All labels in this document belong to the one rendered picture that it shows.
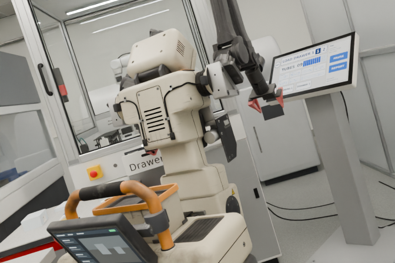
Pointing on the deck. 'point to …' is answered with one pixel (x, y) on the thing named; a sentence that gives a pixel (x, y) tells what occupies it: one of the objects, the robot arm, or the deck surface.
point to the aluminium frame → (197, 2)
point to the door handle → (44, 79)
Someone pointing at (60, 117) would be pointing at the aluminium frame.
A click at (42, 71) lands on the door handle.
